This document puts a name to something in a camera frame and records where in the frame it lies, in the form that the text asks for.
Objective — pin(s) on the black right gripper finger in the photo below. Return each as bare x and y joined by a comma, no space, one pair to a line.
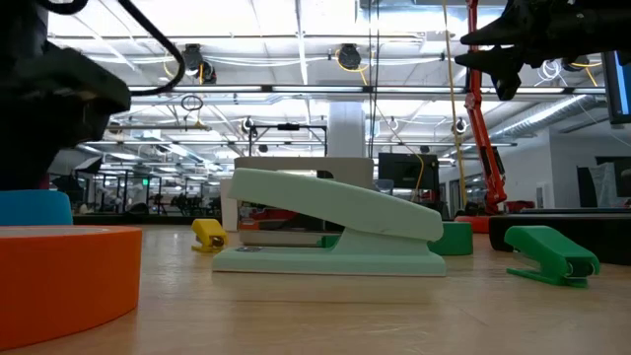
503,34
488,60

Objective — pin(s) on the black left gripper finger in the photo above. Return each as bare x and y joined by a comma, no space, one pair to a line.
22,170

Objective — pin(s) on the blue tape roll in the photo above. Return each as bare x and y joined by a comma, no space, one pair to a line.
34,207

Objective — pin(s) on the orange tape roll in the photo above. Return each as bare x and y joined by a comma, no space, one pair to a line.
64,281

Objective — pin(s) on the green tape roll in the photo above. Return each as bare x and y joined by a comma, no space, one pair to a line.
456,239

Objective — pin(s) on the yellow mini stapler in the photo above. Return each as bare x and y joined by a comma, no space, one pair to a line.
207,229

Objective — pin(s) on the green mini stapler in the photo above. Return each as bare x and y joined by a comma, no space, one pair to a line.
329,241
547,246

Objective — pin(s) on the mint green stapler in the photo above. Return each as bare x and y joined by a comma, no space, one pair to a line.
345,207

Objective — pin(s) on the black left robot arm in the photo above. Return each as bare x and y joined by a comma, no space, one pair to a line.
20,20

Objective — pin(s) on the computer monitor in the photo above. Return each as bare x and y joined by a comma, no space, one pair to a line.
622,89

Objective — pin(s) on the red storage box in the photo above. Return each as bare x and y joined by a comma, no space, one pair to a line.
520,206

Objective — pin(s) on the dark translucent plastic bin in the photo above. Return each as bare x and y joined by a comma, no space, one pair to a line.
384,186

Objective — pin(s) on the grey plastic bin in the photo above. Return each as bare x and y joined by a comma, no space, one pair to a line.
355,170

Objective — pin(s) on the white plastic bin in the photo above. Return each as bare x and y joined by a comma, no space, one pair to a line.
228,207

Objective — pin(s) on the black aluminium table frame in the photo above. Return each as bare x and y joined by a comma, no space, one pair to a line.
148,220

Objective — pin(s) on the black wall screen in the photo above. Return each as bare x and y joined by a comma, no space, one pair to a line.
406,170

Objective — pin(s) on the black rig frame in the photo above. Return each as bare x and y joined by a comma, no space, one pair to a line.
288,126

